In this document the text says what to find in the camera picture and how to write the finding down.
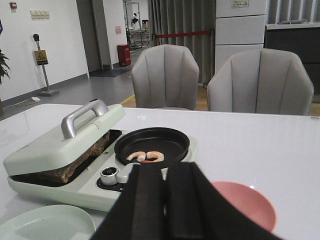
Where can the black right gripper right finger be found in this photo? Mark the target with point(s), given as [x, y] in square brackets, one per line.
[197, 210]

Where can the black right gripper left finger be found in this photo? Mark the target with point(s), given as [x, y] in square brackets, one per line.
[138, 213]

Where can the pink shrimp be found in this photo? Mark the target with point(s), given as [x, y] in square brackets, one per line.
[154, 156]
[139, 155]

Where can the bread slice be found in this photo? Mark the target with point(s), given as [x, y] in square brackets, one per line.
[65, 175]

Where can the mint green sandwich maker lid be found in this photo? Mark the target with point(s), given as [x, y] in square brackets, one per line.
[63, 144]

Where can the mint green breakfast maker base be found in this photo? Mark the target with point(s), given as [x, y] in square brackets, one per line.
[87, 190]

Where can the left silver control knob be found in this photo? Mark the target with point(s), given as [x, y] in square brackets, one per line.
[108, 176]

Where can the pink bowl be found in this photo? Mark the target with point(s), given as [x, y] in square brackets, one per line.
[250, 202]

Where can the black round frying pan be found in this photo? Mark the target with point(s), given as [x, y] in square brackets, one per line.
[173, 143]

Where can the mint green round plate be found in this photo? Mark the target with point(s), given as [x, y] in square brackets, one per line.
[53, 222]

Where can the left grey upholstered chair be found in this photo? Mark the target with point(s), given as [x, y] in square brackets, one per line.
[166, 76]

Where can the grey upholstered chair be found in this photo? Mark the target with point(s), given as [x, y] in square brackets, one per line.
[166, 76]
[261, 81]

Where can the right grey upholstered chair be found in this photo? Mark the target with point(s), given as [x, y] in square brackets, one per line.
[261, 81]

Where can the red trash bin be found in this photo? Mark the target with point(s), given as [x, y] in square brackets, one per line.
[124, 57]

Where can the yellow warning sign stand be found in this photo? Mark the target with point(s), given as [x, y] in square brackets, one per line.
[42, 60]

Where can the white refrigerator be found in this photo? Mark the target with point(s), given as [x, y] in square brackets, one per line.
[239, 26]

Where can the grey curtain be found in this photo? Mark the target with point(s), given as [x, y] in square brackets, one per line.
[180, 16]

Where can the green plant leaves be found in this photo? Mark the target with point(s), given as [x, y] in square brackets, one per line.
[4, 67]

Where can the dark grey kitchen counter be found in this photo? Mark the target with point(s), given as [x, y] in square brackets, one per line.
[302, 39]

